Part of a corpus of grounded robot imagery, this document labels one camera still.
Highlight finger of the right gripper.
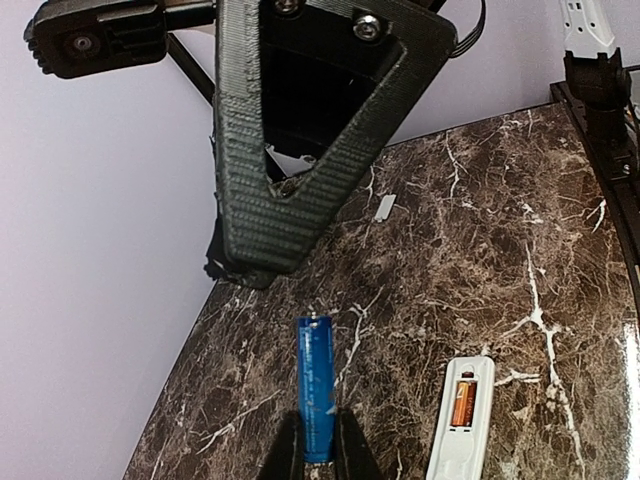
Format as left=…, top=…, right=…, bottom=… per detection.
left=204, top=216, right=275, bottom=289
left=213, top=1, right=457, bottom=273

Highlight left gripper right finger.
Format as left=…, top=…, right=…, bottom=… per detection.
left=333, top=408, right=383, bottom=480

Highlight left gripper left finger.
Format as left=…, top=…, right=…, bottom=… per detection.
left=257, top=411, right=304, bottom=480

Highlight white remote control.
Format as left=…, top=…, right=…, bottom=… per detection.
left=425, top=356, right=495, bottom=480

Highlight blue battery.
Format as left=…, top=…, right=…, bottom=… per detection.
left=297, top=313, right=336, bottom=464

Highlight orange battery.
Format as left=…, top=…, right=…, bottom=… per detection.
left=451, top=381, right=477, bottom=427

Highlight grey battery cover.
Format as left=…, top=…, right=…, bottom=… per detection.
left=374, top=194, right=396, bottom=223

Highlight right black frame post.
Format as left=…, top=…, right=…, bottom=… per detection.
left=168, top=33, right=215, bottom=106

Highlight black front rail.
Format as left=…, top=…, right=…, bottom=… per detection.
left=549, top=82, right=640, bottom=281

